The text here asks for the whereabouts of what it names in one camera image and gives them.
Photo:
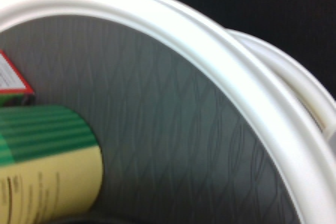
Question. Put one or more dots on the white two-tier lazy Susan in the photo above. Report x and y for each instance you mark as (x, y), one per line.
(212, 118)

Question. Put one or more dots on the red raisins box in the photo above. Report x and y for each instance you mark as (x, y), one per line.
(17, 93)

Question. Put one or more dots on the yellow green cylindrical canister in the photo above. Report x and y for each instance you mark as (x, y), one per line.
(50, 164)

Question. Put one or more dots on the black table cloth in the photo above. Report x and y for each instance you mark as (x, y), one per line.
(296, 24)

